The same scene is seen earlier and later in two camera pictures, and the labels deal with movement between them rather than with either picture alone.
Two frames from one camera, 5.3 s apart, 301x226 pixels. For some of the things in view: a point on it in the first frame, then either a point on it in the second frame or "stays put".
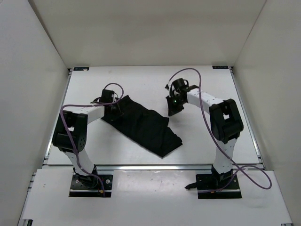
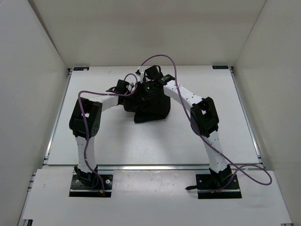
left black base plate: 87,186 stays put
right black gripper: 172,109 to 144,83
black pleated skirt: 147,128 to 155,107
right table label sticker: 220,67 stays put
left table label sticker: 81,68 stays put
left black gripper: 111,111 to 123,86
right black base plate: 216,186 stays put
